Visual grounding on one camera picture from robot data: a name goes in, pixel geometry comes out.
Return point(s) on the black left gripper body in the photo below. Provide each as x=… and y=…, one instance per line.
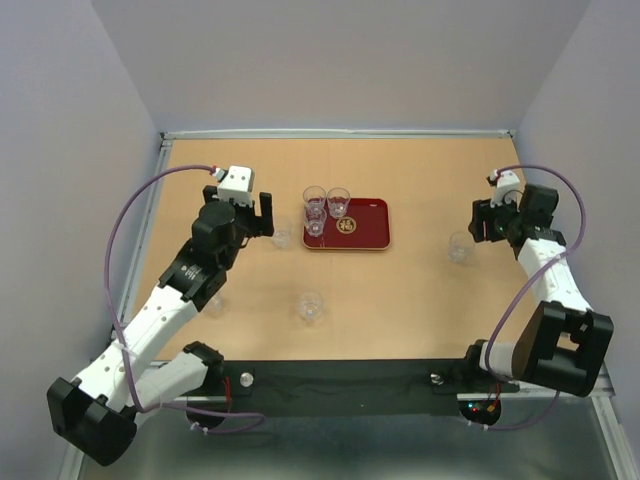
x=247, y=222

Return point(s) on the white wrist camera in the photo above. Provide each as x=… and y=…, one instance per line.
x=235, y=185
x=506, y=186

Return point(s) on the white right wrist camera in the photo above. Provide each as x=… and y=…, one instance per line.
x=506, y=186

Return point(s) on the aluminium table frame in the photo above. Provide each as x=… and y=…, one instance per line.
x=407, y=301

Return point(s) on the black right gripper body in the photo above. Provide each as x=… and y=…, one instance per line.
x=501, y=219

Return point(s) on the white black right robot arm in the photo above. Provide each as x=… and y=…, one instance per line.
x=565, y=341

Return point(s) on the white round knob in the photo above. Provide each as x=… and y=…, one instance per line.
x=246, y=379

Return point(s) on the metal front plate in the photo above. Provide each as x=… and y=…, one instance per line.
x=568, y=444

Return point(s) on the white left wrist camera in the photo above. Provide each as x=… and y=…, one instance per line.
x=235, y=185

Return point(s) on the clear faceted glass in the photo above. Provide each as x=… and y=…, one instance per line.
x=215, y=306
x=314, y=198
x=282, y=232
x=460, y=247
x=310, y=307
x=314, y=221
x=338, y=199

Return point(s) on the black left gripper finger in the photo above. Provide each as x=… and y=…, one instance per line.
x=210, y=193
x=265, y=220

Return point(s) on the black base cloth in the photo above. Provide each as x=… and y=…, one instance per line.
x=349, y=387

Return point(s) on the red lacquer tray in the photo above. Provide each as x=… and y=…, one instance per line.
x=365, y=227

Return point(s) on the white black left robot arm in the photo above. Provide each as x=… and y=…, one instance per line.
x=100, y=409

